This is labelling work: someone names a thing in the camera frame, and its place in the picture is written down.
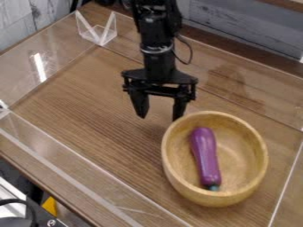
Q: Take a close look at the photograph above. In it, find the clear acrylic corner bracket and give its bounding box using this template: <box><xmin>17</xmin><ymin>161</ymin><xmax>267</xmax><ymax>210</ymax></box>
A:
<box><xmin>75</xmin><ymin>12</ymin><xmax>117</xmax><ymax>46</ymax></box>

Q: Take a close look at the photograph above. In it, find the yellow object under table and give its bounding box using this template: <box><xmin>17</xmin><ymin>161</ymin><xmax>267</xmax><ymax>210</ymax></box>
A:
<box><xmin>42</xmin><ymin>197</ymin><xmax>57</xmax><ymax>216</ymax></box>

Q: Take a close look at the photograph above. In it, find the brown wooden bowl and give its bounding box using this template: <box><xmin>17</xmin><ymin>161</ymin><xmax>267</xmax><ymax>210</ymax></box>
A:
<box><xmin>161</xmin><ymin>111</ymin><xmax>268</xmax><ymax>207</ymax></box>

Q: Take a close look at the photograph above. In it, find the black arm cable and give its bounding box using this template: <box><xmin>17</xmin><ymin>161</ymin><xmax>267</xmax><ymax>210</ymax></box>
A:
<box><xmin>172</xmin><ymin>34</ymin><xmax>193</xmax><ymax>66</ymax></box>

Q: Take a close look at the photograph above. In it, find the purple toy eggplant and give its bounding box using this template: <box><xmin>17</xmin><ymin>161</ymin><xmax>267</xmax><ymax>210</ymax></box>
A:
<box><xmin>189</xmin><ymin>128</ymin><xmax>221</xmax><ymax>192</ymax></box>

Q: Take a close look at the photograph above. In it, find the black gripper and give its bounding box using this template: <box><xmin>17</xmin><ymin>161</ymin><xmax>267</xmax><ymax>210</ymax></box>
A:
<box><xmin>121</xmin><ymin>51</ymin><xmax>197</xmax><ymax>120</ymax></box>

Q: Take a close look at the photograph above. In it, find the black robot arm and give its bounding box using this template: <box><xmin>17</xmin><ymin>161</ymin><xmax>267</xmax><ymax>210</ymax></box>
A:
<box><xmin>121</xmin><ymin>0</ymin><xmax>197</xmax><ymax>120</ymax></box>

